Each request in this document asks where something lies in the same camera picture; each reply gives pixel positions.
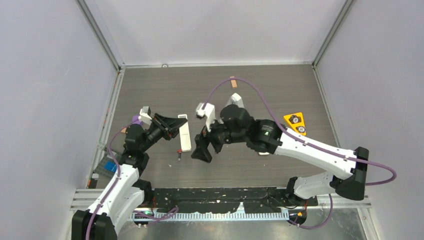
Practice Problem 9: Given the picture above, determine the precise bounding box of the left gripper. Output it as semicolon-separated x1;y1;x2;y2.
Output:
140;113;187;152

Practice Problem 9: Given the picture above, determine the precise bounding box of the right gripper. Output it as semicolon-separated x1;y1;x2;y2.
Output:
191;112;247;163

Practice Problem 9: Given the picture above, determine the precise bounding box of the white long remote control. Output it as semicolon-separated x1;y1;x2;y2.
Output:
177;114;192;153

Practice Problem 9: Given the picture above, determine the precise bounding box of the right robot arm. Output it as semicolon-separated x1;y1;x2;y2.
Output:
191;102;369;205

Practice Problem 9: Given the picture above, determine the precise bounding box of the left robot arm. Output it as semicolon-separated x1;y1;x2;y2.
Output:
71;113;188;240

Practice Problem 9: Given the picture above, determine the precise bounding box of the purple toy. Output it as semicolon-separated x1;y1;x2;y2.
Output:
131;115;143;125

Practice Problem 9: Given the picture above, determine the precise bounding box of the blue green lego brick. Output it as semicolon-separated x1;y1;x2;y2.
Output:
104;161;117;173

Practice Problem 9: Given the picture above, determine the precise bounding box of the small wooden block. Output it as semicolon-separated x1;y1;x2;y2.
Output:
230;76;238;89

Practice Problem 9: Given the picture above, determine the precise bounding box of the grey lego baseplate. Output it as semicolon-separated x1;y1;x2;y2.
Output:
93;152;117;180

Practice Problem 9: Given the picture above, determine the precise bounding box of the yellow triangle toy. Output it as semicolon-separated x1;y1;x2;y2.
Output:
283;112;307;136

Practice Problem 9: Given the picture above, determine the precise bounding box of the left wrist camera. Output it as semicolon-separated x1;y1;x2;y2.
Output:
138;106;152;126

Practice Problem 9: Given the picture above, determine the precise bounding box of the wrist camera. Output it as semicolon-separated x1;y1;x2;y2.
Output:
195;102;217;132
138;106;152;126

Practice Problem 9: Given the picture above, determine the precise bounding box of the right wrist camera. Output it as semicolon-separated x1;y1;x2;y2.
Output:
195;102;217;132

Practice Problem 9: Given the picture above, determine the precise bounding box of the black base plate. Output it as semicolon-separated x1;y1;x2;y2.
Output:
142;187;318;214

